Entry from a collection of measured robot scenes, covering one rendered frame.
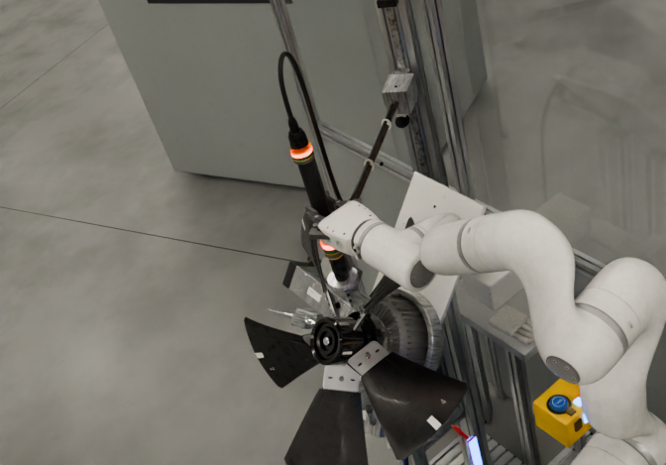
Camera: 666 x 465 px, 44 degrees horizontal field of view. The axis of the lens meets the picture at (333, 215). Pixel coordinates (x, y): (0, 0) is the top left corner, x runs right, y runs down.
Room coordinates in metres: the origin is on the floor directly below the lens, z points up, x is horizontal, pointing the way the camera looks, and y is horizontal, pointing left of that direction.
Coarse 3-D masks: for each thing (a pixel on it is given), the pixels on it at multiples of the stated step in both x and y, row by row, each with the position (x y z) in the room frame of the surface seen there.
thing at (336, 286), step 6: (348, 258) 1.41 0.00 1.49; (348, 264) 1.40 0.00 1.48; (348, 270) 1.41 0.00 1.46; (354, 270) 1.40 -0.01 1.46; (330, 276) 1.41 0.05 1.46; (354, 276) 1.38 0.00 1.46; (330, 282) 1.39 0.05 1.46; (336, 282) 1.38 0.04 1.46; (342, 282) 1.38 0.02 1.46; (348, 282) 1.37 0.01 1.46; (354, 282) 1.37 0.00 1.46; (330, 288) 1.38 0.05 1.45; (336, 288) 1.36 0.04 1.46; (342, 288) 1.36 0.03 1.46; (348, 288) 1.36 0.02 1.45
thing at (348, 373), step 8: (328, 368) 1.44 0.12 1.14; (336, 368) 1.44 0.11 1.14; (344, 368) 1.44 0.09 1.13; (328, 376) 1.43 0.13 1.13; (336, 376) 1.43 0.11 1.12; (344, 376) 1.42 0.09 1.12; (352, 376) 1.42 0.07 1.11; (328, 384) 1.42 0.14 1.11; (336, 384) 1.42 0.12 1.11; (344, 384) 1.41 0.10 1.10; (352, 384) 1.41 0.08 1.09
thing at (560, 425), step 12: (564, 384) 1.23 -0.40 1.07; (540, 396) 1.22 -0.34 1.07; (552, 396) 1.21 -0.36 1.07; (564, 396) 1.20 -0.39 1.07; (576, 396) 1.19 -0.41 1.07; (540, 408) 1.19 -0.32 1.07; (576, 408) 1.16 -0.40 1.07; (540, 420) 1.20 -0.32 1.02; (552, 420) 1.16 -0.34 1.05; (564, 420) 1.14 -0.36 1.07; (576, 420) 1.14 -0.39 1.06; (552, 432) 1.17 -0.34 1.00; (564, 432) 1.13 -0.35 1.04; (576, 432) 1.14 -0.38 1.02; (564, 444) 1.14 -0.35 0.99
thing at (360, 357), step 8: (368, 344) 1.43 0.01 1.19; (376, 344) 1.42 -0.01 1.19; (360, 352) 1.41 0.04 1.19; (384, 352) 1.40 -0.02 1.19; (352, 360) 1.40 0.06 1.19; (360, 360) 1.39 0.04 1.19; (368, 360) 1.39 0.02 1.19; (376, 360) 1.38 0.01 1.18; (360, 368) 1.37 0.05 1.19; (368, 368) 1.36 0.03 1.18
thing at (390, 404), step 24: (384, 360) 1.37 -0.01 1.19; (408, 360) 1.35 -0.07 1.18; (384, 384) 1.30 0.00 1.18; (408, 384) 1.28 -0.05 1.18; (432, 384) 1.26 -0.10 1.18; (456, 384) 1.23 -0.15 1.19; (384, 408) 1.25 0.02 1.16; (408, 408) 1.22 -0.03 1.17; (432, 408) 1.20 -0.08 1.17; (408, 432) 1.18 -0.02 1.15; (432, 432) 1.15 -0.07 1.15
